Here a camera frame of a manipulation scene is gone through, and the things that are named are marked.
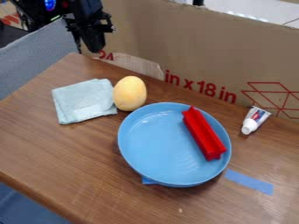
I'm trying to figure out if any small toothpaste tube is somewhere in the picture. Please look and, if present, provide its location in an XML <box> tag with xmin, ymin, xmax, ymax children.
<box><xmin>240</xmin><ymin>106</ymin><xmax>271</xmax><ymax>135</ymax></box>

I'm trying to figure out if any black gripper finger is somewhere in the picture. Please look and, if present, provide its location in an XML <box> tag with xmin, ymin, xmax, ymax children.
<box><xmin>80</xmin><ymin>32</ymin><xmax>102</xmax><ymax>53</ymax></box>
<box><xmin>96</xmin><ymin>32</ymin><xmax>107</xmax><ymax>51</ymax></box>

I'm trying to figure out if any cardboard box wall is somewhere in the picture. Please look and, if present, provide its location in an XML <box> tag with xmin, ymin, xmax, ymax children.
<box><xmin>95</xmin><ymin>0</ymin><xmax>299</xmax><ymax>122</ymax></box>

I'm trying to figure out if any black computer tower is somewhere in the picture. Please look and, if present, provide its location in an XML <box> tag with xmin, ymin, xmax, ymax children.
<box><xmin>9</xmin><ymin>0</ymin><xmax>74</xmax><ymax>32</ymax></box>

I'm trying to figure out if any red plastic block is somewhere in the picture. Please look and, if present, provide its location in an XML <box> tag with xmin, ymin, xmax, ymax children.
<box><xmin>182</xmin><ymin>107</ymin><xmax>227</xmax><ymax>161</ymax></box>

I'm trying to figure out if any yellow ball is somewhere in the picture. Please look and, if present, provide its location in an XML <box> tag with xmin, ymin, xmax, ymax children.
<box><xmin>114</xmin><ymin>76</ymin><xmax>147</xmax><ymax>111</ymax></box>

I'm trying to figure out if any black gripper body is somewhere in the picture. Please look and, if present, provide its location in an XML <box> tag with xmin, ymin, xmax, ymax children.
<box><xmin>62</xmin><ymin>12</ymin><xmax>116</xmax><ymax>33</ymax></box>

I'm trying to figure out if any blue plate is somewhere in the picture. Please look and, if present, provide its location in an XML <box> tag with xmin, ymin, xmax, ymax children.
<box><xmin>118</xmin><ymin>102</ymin><xmax>231</xmax><ymax>187</ymax></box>

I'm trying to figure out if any light blue cloth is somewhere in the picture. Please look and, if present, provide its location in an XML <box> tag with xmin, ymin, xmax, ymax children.
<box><xmin>51</xmin><ymin>79</ymin><xmax>118</xmax><ymax>124</ymax></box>

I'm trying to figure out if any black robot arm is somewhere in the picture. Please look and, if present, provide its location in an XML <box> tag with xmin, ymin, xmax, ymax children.
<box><xmin>63</xmin><ymin>0</ymin><xmax>116</xmax><ymax>53</ymax></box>

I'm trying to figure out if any blue tape strip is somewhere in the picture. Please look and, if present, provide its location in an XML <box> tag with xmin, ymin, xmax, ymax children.
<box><xmin>224</xmin><ymin>169</ymin><xmax>275</xmax><ymax>195</ymax></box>

